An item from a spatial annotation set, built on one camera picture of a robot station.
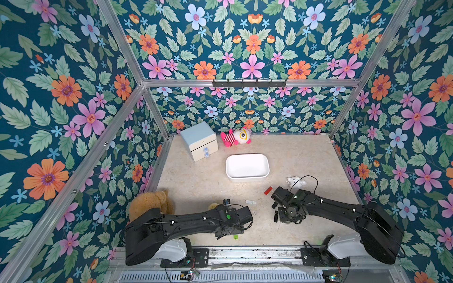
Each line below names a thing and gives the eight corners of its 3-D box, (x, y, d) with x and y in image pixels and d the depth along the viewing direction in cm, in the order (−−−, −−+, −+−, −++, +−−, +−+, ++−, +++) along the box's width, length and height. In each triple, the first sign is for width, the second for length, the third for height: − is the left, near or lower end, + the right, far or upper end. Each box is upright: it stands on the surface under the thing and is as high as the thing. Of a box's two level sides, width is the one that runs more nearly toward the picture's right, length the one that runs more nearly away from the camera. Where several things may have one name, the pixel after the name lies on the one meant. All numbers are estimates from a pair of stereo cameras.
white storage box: (226, 182, 99) (225, 177, 94) (227, 159, 110) (226, 153, 105) (270, 182, 99) (271, 177, 94) (267, 159, 110) (268, 153, 105)
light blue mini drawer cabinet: (196, 164, 107) (190, 148, 95) (186, 147, 115) (180, 130, 103) (220, 152, 112) (217, 136, 101) (209, 137, 121) (205, 120, 109)
